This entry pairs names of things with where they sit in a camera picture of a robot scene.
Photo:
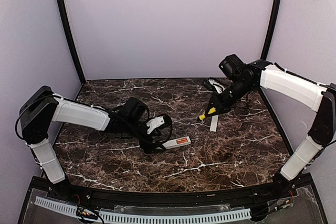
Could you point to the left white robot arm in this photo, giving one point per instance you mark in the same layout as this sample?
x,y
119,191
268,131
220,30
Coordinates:
x,y
45,107

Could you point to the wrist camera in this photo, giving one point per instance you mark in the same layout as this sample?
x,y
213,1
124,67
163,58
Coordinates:
x,y
158,122
213,85

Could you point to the white slotted cable duct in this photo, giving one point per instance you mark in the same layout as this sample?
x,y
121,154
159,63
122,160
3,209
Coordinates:
x,y
132,214

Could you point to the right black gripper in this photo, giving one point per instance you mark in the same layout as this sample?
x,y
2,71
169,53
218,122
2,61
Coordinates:
x,y
220,103

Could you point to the black frame post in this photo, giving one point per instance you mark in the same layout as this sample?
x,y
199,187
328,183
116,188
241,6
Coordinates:
x,y
270,29
70,41

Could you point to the left black frame post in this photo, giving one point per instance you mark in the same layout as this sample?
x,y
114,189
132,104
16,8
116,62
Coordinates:
x,y
70,41

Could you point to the right black frame post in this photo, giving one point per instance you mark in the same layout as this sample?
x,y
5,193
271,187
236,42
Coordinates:
x,y
270,29

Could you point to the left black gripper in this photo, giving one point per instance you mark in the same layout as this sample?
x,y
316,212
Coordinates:
x,y
148,145

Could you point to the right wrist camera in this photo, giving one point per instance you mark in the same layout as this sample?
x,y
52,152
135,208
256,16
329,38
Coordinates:
x,y
213,85

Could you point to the white remote control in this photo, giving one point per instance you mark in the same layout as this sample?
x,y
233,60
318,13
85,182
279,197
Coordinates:
x,y
173,144

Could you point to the white battery cover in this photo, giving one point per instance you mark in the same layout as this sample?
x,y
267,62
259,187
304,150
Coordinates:
x,y
214,123

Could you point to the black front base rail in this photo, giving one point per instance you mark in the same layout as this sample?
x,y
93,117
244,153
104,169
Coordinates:
x,y
254,196

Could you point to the yellow handled screwdriver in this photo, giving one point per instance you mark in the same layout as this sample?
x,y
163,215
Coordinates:
x,y
207,114

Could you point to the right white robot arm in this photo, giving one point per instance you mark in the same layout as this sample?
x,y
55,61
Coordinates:
x,y
318,97

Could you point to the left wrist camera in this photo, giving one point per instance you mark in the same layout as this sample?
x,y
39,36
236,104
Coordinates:
x,y
158,122

